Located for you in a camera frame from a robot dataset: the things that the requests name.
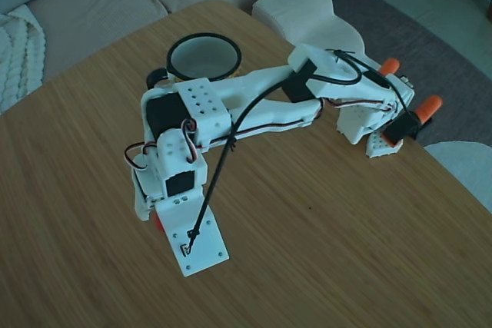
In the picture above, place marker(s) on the white fabric chair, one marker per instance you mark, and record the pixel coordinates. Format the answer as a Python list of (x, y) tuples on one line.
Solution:
[(469, 170), (303, 17)]

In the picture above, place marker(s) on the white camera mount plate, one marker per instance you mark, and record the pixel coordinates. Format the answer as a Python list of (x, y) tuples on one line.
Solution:
[(173, 224)]

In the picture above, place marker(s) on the grey rug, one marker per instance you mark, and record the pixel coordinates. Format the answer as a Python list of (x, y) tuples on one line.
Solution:
[(384, 9)]

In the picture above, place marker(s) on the patterned enamel cup black rim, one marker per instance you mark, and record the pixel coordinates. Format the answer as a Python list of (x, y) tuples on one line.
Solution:
[(203, 57)]

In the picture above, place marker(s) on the white knitted blanket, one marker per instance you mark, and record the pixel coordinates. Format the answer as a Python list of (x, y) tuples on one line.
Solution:
[(19, 55)]

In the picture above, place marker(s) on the orange and black clamp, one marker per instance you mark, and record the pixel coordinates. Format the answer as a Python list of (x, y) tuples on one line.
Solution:
[(430, 107), (389, 66)]

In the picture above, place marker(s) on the beige sofa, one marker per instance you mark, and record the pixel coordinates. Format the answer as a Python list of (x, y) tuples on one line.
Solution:
[(115, 5)]

